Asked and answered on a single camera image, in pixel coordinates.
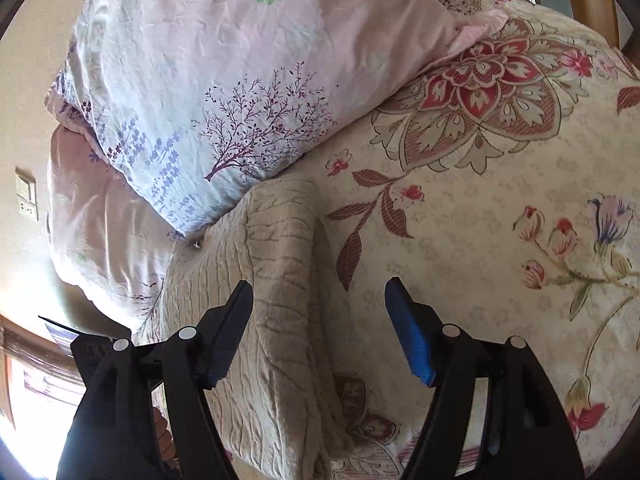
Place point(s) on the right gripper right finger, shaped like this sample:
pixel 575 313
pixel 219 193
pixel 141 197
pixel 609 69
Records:
pixel 526 434

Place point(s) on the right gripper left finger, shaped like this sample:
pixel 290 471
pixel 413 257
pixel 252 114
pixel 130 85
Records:
pixel 112 435

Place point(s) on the beige cable knit sweater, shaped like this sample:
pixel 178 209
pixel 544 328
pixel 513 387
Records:
pixel 277 410

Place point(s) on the person left hand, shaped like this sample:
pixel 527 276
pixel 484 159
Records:
pixel 165 442

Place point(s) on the pink floral left pillow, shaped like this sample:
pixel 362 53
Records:
pixel 105 238

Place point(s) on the cream floral bedspread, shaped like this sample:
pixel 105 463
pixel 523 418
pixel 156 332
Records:
pixel 503 190

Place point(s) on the blue lavender print pillow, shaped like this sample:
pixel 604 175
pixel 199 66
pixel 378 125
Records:
pixel 196 101

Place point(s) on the wall switch socket panel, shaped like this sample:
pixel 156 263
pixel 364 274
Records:
pixel 26 194

